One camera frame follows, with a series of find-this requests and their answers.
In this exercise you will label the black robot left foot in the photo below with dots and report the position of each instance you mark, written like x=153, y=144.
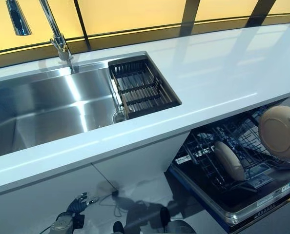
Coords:
x=118, y=228

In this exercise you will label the chrome kitchen faucet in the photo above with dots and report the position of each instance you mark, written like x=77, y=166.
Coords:
x=58, y=41

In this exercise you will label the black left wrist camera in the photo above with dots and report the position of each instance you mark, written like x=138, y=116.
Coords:
x=79, y=220

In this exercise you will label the stainless steel sink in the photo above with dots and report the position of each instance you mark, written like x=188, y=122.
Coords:
x=49, y=104

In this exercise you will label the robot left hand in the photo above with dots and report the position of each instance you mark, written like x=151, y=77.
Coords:
x=77, y=206

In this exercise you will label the black dishwasher door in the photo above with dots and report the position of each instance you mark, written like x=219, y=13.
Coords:
x=208, y=192

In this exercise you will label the black and steel dish rack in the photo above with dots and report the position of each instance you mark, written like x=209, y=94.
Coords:
x=142, y=90

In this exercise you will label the black robot right foot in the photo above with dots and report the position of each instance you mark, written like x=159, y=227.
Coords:
x=165, y=215

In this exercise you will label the white cabinet door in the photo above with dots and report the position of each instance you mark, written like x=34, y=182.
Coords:
x=25, y=207
x=140, y=156

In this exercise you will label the cream round plate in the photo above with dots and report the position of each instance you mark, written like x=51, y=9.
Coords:
x=229, y=161
x=279, y=136

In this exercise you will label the yellow window with dark frame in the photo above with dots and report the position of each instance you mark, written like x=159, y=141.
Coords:
x=135, y=14

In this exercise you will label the black robot foot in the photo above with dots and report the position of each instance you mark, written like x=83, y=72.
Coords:
x=118, y=228
x=165, y=215

